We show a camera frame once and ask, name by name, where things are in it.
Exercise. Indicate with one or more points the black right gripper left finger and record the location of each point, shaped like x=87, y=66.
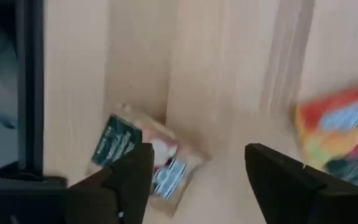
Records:
x=129, y=186

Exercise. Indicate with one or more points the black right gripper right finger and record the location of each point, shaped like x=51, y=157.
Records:
x=278, y=186

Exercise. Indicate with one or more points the orange mango tea packet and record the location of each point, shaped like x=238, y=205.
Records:
x=337, y=130

